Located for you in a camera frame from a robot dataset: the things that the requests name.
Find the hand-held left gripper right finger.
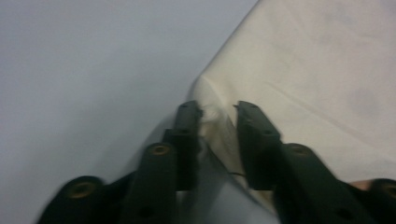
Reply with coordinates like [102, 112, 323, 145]
[233, 100, 284, 191]

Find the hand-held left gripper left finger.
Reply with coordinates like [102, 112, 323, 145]
[162, 99, 204, 192]

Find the light blue mat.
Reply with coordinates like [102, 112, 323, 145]
[0, 0, 281, 224]

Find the cream baby bodysuit brown trim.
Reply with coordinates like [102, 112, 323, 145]
[186, 0, 396, 217]

